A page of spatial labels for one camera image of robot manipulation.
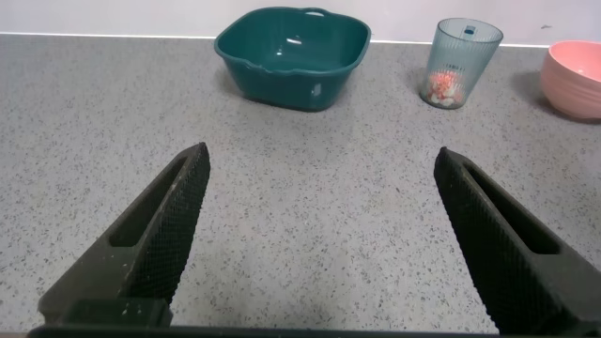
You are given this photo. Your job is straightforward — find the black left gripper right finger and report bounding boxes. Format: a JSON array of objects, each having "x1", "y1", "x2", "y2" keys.
[{"x1": 433, "y1": 146, "x2": 601, "y2": 336}]

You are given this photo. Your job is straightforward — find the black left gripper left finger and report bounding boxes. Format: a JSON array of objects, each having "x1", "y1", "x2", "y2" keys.
[{"x1": 37, "y1": 142, "x2": 211, "y2": 329}]

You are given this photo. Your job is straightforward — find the pink and white solid pieces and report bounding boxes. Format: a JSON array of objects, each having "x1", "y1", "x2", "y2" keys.
[{"x1": 425, "y1": 69, "x2": 465, "y2": 107}]

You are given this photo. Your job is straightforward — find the clear ribbed plastic cup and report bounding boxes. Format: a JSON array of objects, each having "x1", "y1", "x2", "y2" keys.
[{"x1": 419, "y1": 17, "x2": 504, "y2": 111}]

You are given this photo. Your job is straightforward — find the pink plastic bowl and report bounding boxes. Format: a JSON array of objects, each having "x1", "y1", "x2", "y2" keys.
[{"x1": 539, "y1": 39, "x2": 601, "y2": 120}]

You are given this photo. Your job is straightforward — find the dark teal plastic basin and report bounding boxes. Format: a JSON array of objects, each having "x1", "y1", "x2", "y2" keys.
[{"x1": 213, "y1": 6, "x2": 372, "y2": 113}]

